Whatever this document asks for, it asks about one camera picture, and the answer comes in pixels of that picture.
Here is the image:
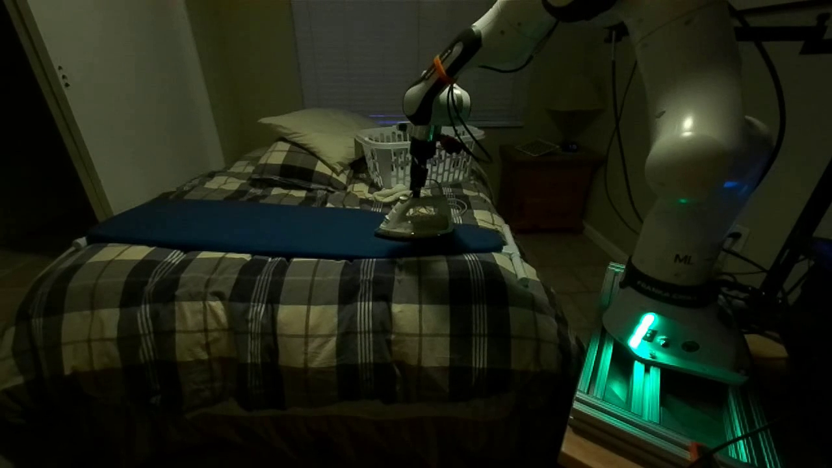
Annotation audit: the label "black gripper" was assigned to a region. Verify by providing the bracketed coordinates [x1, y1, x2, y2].
[404, 123, 437, 203]

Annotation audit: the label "pale clothes iron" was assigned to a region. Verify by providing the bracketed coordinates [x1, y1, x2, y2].
[371, 193, 456, 243]

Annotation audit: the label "blue ironing board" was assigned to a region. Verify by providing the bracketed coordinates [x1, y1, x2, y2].
[86, 199, 506, 259]

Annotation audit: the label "crumpled white cloth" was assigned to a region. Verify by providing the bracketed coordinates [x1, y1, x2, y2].
[360, 182, 411, 207]

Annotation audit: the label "white laundry basket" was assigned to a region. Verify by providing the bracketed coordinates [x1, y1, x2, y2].
[352, 125, 489, 190]

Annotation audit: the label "beige pillow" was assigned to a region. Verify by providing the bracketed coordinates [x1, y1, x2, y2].
[256, 107, 380, 175]

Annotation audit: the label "dark wooden nightstand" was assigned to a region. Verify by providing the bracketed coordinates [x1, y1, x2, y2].
[497, 146, 605, 234]

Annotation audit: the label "plaid pillow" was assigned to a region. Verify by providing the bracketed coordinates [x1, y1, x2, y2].
[244, 138, 352, 190]

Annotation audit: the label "window blinds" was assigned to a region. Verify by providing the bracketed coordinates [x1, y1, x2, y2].
[289, 0, 527, 125]

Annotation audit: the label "small table lamp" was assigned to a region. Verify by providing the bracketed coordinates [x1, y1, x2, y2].
[549, 103, 602, 156]

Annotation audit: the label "plaid bed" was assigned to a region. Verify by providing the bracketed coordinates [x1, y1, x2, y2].
[0, 138, 582, 422]

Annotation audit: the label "white door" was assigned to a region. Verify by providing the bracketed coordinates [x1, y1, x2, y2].
[3, 0, 228, 221]

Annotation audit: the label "light wooden platform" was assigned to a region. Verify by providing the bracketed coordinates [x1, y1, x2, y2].
[555, 428, 631, 468]

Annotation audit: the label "black stand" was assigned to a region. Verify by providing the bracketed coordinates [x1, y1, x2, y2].
[751, 176, 832, 319]

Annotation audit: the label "black hanging cable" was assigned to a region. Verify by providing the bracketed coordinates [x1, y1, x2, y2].
[599, 24, 646, 238]

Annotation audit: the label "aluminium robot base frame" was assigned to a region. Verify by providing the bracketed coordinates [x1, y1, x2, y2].
[567, 256, 784, 468]

